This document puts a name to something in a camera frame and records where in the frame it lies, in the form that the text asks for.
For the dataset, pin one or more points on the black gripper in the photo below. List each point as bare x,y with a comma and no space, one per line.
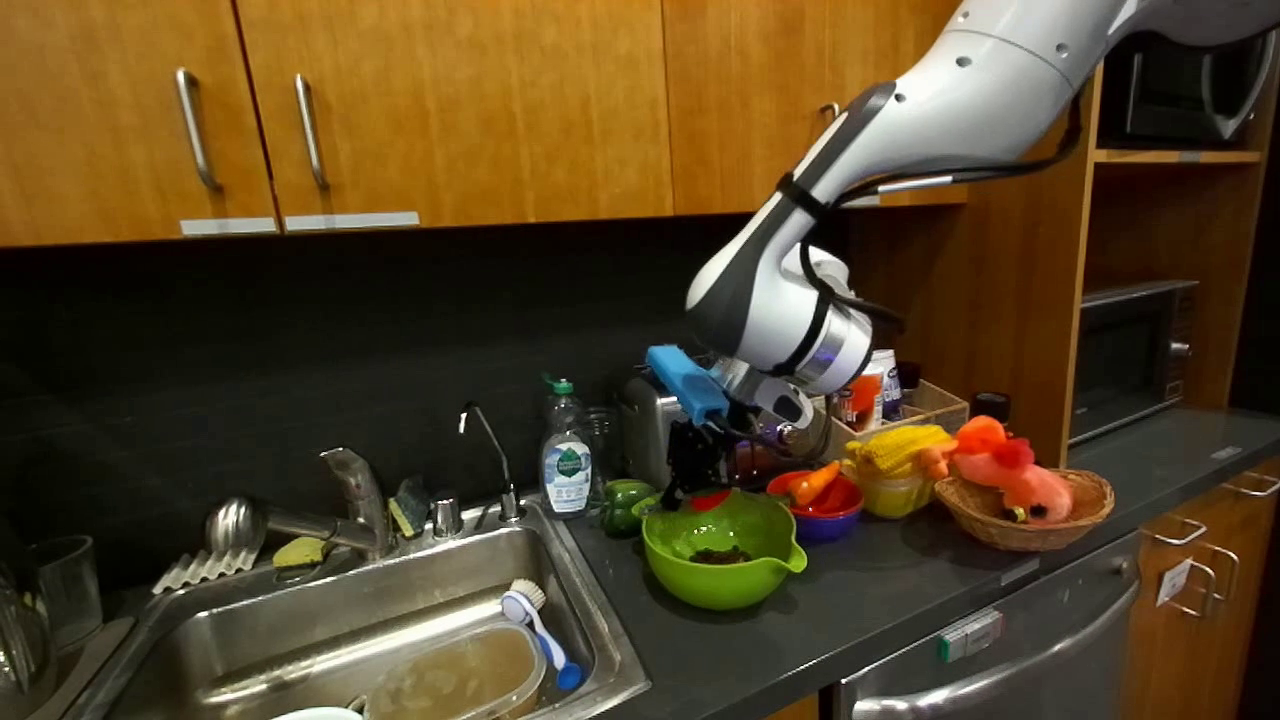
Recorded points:
705,449

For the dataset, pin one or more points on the green mixing bowl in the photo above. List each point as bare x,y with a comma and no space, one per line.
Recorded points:
723,586

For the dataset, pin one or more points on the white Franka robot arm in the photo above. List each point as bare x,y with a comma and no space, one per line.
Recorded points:
961,94

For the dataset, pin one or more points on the small yellow bowl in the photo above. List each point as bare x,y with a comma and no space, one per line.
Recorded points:
889,499

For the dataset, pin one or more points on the green bell pepper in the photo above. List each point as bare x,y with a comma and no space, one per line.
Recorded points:
623,505

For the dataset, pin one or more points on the orange toy carrot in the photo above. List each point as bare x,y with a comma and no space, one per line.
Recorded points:
810,481

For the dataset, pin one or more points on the clear dish soap bottle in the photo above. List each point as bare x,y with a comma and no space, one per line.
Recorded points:
565,466

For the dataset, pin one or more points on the white canister red label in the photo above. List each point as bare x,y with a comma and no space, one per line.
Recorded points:
863,403

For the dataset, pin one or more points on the thin curved metal faucet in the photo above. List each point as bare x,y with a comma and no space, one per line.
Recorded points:
498,460

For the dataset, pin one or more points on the yellow toy banana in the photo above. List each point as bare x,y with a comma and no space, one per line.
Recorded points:
902,446

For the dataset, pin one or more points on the white blue dish brush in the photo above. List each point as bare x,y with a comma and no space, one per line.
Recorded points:
525,611

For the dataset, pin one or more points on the white canister purple label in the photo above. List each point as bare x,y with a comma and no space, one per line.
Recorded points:
887,379

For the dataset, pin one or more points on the wooden condiment box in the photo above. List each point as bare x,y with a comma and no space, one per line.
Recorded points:
934,403

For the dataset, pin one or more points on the dark green scrub sponge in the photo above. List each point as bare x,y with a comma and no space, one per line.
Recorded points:
411,509

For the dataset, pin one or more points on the orange pink plush toy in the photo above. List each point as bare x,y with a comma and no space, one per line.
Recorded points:
993,460

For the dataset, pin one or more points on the dishwasher status magnet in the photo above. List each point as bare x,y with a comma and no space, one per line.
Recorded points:
969,638

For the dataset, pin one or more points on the clear plastic container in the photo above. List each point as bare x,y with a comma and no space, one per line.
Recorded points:
453,682

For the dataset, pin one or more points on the wicker basket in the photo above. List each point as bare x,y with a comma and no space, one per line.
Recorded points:
1015,534

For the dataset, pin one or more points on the wide metal faucet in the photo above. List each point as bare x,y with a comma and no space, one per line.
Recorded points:
360,501

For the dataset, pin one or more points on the stainless steel dishwasher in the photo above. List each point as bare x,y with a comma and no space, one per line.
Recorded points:
1015,664

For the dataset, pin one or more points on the wooden shelf unit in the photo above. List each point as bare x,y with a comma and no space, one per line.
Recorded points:
1034,334

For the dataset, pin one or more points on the stainless steel sink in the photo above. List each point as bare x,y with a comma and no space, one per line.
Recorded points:
334,602

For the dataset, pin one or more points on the yellow green sponge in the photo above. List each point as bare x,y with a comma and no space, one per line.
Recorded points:
298,555

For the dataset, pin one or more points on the wooden cabinet door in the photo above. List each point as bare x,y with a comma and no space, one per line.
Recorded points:
93,120
464,106
746,80

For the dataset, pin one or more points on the white cabinet label strip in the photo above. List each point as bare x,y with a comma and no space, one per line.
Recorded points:
231,231
353,222

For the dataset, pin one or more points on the white plate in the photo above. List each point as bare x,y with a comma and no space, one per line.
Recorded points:
322,715

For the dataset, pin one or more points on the black toaster oven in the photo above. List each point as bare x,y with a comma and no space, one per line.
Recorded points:
1125,353

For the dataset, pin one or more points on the metal ladle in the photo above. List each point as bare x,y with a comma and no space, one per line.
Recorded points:
233,525

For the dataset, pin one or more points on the white hanging tag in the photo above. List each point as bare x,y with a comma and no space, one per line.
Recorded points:
1174,576

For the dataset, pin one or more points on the slotted metal spatula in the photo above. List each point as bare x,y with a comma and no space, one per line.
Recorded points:
203,573

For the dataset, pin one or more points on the wooden base cabinet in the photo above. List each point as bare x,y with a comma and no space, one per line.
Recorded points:
1201,641

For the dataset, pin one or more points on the black steel microwave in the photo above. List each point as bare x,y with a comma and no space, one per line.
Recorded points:
1174,84

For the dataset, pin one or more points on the glass jar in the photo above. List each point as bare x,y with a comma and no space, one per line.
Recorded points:
67,595

